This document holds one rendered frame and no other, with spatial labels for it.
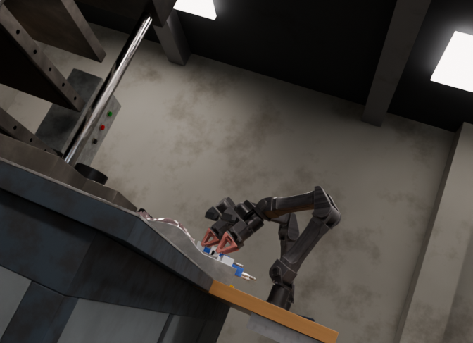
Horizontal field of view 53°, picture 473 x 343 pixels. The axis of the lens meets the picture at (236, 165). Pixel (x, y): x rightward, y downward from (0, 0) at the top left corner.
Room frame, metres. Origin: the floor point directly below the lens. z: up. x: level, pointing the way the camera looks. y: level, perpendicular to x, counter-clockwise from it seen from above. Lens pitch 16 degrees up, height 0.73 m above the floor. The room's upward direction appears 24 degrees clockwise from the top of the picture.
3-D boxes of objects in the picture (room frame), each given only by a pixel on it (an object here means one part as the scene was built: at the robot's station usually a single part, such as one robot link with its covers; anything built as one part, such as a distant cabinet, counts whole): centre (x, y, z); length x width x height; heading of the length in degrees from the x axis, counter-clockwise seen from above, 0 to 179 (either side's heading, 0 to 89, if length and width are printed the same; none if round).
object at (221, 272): (1.53, 0.14, 0.85); 0.50 x 0.26 x 0.11; 95
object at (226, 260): (1.50, -0.14, 0.85); 0.13 x 0.05 x 0.05; 95
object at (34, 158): (0.91, 0.36, 0.83); 0.17 x 0.13 x 0.06; 78
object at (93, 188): (1.10, 0.29, 0.83); 0.20 x 0.15 x 0.07; 78
